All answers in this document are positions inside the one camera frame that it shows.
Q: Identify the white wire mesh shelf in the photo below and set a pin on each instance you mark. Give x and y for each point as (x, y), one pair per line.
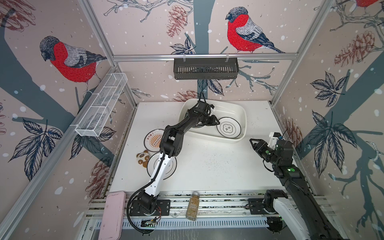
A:
(94, 120)

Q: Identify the white plastic bin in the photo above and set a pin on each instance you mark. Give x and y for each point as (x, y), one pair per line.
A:
(222, 109)

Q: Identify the white flower plate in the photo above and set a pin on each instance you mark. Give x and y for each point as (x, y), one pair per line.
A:
(170, 169)
(229, 128)

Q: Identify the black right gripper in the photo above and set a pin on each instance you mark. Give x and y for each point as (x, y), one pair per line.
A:
(260, 146)

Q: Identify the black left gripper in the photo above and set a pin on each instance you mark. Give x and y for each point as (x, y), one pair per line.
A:
(213, 122)

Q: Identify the black wall basket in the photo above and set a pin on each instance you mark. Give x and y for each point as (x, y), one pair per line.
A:
(206, 69)

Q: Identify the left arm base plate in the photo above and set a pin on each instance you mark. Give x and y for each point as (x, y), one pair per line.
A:
(162, 209)

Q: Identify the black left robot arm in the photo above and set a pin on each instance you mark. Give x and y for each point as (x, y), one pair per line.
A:
(170, 146)

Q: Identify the sunburst plate left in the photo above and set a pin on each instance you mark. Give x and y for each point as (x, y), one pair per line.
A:
(153, 139)

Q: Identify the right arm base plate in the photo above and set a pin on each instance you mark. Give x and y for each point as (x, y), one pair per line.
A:
(257, 207)

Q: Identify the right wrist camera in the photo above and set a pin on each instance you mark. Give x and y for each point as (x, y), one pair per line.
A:
(274, 137)

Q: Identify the spice jar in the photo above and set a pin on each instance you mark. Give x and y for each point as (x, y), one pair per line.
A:
(193, 207)

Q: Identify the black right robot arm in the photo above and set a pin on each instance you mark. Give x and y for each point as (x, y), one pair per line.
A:
(295, 204)

